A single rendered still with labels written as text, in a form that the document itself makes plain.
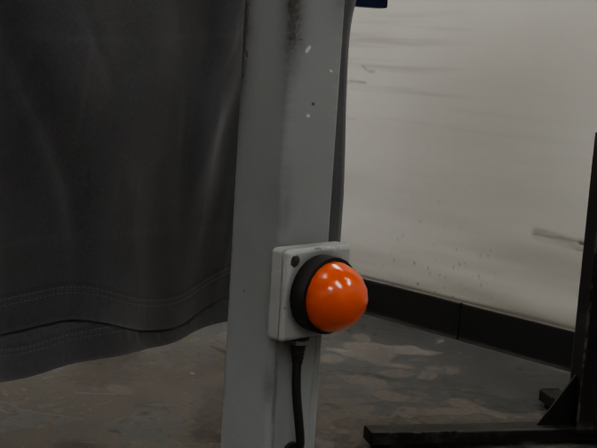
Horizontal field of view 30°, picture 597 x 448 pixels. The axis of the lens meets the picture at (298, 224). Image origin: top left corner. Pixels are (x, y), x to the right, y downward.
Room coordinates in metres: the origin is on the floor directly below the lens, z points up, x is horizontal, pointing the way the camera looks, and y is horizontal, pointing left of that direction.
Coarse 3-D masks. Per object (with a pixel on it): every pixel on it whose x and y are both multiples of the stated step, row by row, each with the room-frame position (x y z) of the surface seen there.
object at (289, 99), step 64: (256, 0) 0.61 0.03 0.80; (320, 0) 0.60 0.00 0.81; (256, 64) 0.60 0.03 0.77; (320, 64) 0.60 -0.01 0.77; (256, 128) 0.60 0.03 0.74; (320, 128) 0.60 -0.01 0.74; (256, 192) 0.60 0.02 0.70; (320, 192) 0.61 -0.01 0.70; (256, 256) 0.60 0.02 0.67; (256, 320) 0.60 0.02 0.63; (256, 384) 0.59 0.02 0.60
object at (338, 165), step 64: (0, 0) 0.79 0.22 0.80; (64, 0) 0.82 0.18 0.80; (128, 0) 0.86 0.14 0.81; (192, 0) 0.91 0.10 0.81; (0, 64) 0.80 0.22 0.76; (64, 64) 0.82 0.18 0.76; (128, 64) 0.86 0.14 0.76; (192, 64) 0.92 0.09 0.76; (0, 128) 0.80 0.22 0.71; (64, 128) 0.83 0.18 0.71; (128, 128) 0.87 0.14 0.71; (192, 128) 0.92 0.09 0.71; (0, 192) 0.80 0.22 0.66; (64, 192) 0.84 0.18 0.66; (128, 192) 0.87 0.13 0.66; (192, 192) 0.92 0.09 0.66; (0, 256) 0.80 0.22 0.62; (64, 256) 0.84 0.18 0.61; (128, 256) 0.87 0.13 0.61; (192, 256) 0.93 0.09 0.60; (0, 320) 0.80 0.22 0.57; (64, 320) 0.84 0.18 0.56; (128, 320) 0.87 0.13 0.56; (192, 320) 0.94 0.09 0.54
